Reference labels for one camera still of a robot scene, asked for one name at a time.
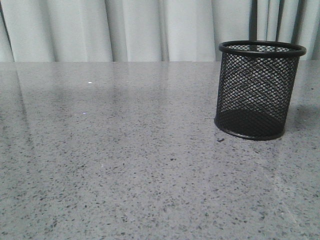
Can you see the black mesh pen bucket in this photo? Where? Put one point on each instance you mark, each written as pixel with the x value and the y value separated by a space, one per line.
pixel 256 82

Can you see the black vertical pole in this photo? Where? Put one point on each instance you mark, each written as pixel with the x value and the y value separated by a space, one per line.
pixel 253 20

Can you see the pale grey curtain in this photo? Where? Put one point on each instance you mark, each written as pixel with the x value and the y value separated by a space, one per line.
pixel 148 30

